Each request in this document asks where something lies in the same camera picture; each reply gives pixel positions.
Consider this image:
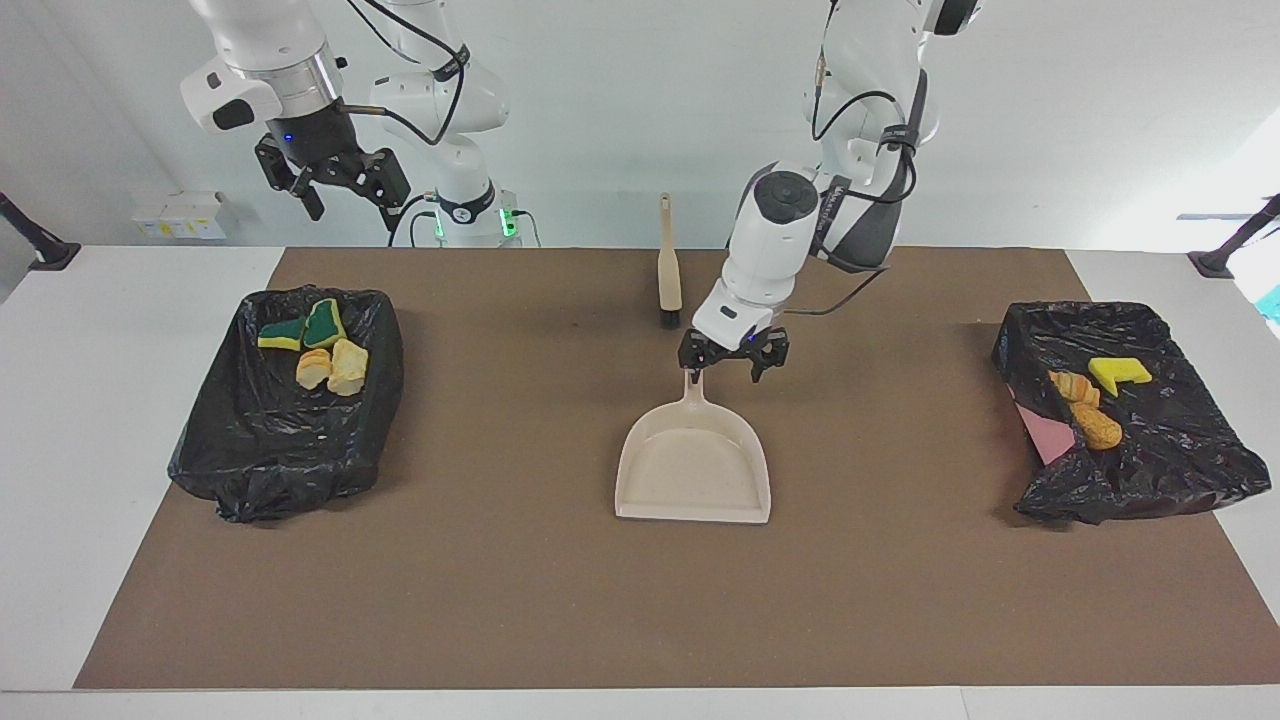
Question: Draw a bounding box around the beige hand brush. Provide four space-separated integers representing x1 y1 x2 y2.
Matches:
656 194 684 330

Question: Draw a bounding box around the beige plastic dustpan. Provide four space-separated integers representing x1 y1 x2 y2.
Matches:
614 368 772 525

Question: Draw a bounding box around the yellow green sponge chunk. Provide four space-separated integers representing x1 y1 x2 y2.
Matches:
303 298 347 349

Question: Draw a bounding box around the pale yellow sponge lump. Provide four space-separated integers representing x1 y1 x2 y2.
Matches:
328 338 369 397

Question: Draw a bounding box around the pale yellow sponge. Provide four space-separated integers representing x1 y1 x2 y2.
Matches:
1047 369 1102 408

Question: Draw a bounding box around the brown sponge nugget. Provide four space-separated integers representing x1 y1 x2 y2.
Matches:
1074 404 1124 451

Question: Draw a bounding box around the notched green yellow sponge piece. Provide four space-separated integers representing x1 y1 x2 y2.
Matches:
1088 356 1154 398

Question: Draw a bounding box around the black bag lined pink bin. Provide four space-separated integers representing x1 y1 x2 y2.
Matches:
990 300 1273 526

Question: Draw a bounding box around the brown table mat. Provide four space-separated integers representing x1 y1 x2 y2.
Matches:
73 247 1280 691

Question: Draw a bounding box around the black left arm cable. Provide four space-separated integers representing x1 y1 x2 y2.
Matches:
785 0 919 317

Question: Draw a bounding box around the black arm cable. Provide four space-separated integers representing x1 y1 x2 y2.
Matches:
340 0 471 148
785 0 919 317

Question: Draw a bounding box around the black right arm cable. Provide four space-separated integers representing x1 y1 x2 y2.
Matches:
340 0 471 148

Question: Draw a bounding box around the white wall socket box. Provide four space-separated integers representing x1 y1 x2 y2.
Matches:
131 190 229 241

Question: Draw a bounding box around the black camera stand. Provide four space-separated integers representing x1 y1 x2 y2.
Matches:
1187 193 1280 280
0 190 82 272

